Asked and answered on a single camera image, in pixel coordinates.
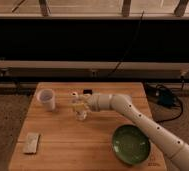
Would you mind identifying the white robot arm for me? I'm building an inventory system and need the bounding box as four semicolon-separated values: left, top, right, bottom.
80;93;189;171

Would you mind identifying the small black block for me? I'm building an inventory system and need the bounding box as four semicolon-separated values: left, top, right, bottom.
83;89;92;94

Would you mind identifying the white plastic cup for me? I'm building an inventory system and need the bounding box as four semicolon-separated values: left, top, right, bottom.
36;89;56;111

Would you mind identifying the green bowl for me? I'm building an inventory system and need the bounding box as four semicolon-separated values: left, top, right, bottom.
112;125;151;165

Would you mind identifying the black power adapter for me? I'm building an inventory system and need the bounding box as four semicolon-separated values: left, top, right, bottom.
157;90;174;108

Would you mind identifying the grey sponge block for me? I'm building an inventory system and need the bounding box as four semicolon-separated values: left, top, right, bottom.
23;133;40;154

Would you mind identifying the black cable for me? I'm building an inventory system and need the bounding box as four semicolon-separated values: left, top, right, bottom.
144;83;186;124

